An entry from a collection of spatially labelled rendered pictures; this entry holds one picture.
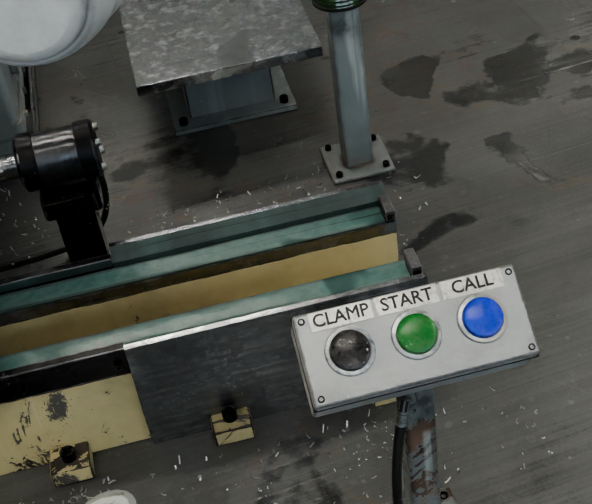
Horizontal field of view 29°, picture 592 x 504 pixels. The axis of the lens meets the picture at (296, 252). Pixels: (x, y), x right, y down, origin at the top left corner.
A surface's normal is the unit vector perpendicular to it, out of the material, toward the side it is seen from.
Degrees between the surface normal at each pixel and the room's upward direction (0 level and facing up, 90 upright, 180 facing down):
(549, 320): 0
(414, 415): 90
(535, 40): 0
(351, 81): 90
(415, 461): 90
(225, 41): 0
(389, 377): 34
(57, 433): 90
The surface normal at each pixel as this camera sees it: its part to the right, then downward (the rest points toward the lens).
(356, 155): 0.22, 0.62
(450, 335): 0.02, -0.27
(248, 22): -0.12, -0.75
